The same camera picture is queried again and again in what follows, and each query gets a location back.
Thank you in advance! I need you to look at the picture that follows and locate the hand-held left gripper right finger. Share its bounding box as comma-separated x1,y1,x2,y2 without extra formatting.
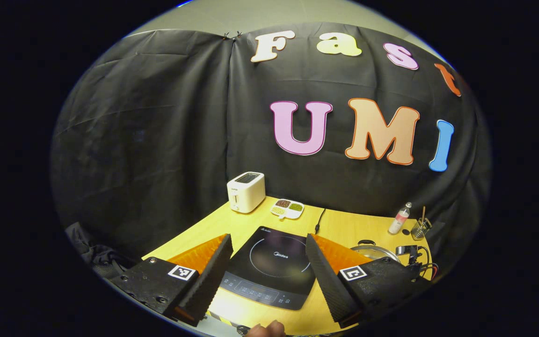
305,233,432,329

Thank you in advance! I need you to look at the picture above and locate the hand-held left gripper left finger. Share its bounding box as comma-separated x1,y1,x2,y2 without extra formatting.
109,234,234,327

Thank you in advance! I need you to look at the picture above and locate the steel pot with black handle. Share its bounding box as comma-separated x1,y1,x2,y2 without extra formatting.
350,240,400,264

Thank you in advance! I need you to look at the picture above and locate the black induction cooktop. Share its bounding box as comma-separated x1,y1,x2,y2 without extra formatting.
218,226,319,311

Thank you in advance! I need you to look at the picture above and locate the clear bottle with pink label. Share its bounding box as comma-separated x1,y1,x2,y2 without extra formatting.
388,202,412,235

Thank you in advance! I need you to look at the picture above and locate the white divided dish with beans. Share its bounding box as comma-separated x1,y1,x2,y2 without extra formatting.
270,199,305,220

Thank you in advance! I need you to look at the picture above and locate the white toaster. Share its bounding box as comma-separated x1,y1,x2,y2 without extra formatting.
226,171,266,214

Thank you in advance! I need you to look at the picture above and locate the dark cloth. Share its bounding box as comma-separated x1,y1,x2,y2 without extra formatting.
65,222,137,278

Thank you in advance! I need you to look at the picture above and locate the black backdrop cloth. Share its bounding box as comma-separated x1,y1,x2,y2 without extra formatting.
50,21,492,267

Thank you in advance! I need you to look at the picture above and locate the clear wire utensil holder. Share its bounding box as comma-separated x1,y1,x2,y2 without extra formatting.
410,218,433,241

